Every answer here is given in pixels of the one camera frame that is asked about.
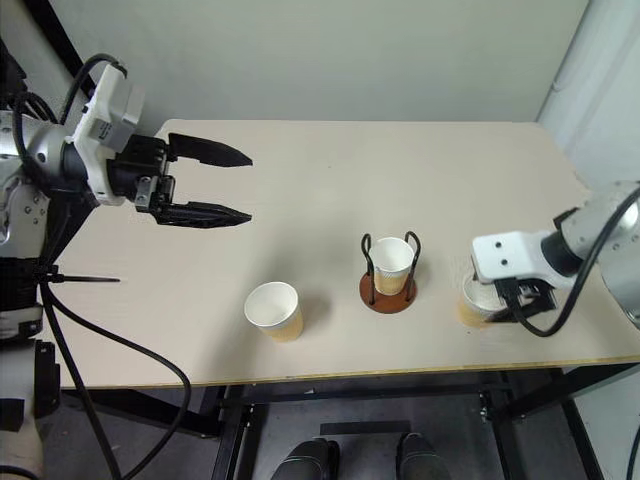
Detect dark rounded robot foot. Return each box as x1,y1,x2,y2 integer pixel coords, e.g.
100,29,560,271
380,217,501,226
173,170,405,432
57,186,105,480
396,431,452,480
271,436,342,480

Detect black zip tie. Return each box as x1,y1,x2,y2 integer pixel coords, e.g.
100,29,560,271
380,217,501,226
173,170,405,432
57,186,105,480
33,266,122,287

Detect black metal table frame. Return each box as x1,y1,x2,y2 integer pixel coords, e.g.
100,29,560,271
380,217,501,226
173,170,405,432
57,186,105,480
58,363,640,480

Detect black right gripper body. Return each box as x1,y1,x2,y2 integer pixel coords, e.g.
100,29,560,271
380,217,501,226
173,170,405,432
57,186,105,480
514,277,559,316

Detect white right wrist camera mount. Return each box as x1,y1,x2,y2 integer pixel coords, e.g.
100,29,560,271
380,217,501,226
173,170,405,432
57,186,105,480
470,230,576,290

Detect black wire cup holder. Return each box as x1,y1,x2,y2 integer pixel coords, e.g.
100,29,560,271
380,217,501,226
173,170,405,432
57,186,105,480
359,230,422,315

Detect black diagonal wall beam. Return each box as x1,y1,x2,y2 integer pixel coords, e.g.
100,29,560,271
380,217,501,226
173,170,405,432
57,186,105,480
30,0,96,104

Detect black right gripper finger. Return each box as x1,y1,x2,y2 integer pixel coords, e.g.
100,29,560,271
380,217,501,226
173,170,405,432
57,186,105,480
489,278,524,322

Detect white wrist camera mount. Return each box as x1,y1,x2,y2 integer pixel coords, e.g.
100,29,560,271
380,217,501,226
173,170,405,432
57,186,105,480
470,230,576,290
72,64,147,207

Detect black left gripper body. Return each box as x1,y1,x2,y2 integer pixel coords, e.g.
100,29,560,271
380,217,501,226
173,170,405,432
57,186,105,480
106,133,177,217

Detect white and tan paper cup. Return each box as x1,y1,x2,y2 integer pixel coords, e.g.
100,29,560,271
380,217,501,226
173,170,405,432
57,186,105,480
243,281,305,344
455,273,506,329
370,237,416,296

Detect black floor tape strip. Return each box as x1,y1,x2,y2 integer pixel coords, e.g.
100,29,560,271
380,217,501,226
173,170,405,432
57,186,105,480
319,420,412,437

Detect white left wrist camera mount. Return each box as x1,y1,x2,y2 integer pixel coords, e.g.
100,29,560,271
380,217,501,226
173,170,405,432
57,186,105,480
72,64,147,207

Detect black and white robot torso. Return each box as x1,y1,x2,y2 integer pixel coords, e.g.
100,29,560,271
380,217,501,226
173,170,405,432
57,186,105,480
0,254,62,480

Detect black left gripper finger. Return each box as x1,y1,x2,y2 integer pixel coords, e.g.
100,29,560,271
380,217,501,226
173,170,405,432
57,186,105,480
153,199,253,228
166,131,253,169

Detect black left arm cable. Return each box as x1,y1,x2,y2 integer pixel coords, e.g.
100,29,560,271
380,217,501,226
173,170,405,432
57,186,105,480
11,52,193,480

